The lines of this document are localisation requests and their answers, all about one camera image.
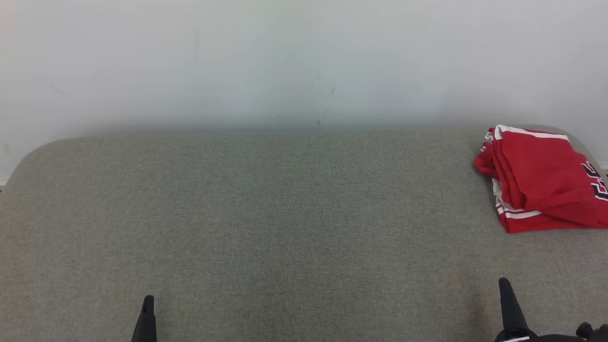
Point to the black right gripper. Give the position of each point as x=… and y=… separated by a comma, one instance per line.
x=532, y=338

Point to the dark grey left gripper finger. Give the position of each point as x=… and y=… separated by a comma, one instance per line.
x=146, y=323

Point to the red shirt with white tag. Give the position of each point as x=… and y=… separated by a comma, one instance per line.
x=522, y=225

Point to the red shorts with white stripe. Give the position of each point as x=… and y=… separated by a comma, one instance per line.
x=541, y=171

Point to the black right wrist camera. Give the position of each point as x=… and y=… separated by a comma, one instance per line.
x=593, y=334

